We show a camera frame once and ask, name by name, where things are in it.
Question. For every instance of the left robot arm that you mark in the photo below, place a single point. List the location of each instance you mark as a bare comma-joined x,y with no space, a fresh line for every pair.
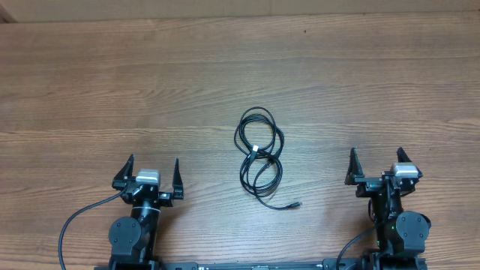
133,237

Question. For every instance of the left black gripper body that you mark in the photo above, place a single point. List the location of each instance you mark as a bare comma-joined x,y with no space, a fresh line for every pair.
163,199

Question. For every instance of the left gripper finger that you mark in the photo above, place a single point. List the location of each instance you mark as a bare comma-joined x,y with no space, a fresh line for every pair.
125,174
177,182

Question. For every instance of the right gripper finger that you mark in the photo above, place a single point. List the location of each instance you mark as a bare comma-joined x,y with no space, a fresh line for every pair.
402,156
355,170

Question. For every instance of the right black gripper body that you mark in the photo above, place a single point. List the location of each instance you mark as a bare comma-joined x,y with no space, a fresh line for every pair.
385,205

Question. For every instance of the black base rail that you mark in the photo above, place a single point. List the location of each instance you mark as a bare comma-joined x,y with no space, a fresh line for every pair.
326,264

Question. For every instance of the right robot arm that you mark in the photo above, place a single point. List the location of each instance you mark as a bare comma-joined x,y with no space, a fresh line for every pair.
400,234

